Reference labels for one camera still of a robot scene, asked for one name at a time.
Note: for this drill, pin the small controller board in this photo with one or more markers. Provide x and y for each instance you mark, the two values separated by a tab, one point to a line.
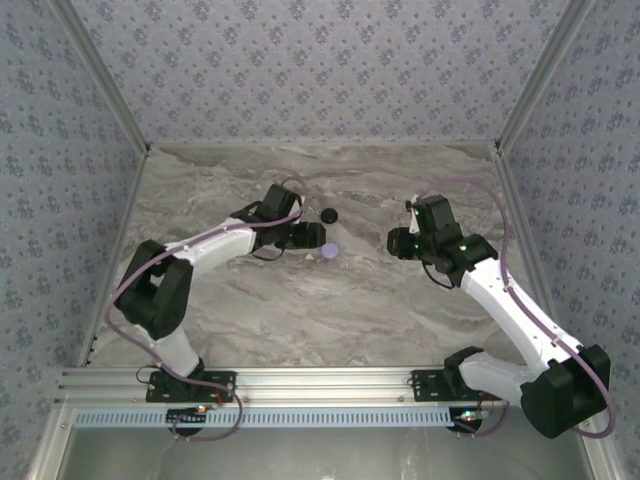
467	417
187	417

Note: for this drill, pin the purple earbud charging case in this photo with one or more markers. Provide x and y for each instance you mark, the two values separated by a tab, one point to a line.
330	250

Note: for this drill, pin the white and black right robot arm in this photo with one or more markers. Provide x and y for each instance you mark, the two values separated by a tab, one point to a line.
505	310

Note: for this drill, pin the aluminium frame leg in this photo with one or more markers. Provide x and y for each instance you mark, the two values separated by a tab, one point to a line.
600	450
48	450

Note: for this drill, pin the aluminium mounting rail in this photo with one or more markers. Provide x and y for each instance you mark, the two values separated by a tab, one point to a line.
325	385

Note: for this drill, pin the black earbud charging case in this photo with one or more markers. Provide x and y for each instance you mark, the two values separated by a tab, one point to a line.
329	215

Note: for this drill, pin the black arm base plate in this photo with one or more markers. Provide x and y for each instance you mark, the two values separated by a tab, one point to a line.
425	387
222	387

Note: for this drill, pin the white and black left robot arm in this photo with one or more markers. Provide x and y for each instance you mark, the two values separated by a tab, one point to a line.
220	245

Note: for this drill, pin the grey metal sheet panel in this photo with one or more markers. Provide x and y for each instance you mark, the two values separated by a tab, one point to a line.
325	455

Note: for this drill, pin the aluminium table side rail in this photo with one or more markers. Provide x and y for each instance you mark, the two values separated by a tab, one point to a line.
531	250
114	255

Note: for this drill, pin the aluminium frame post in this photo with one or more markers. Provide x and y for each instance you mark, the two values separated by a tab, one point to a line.
105	75
541	75

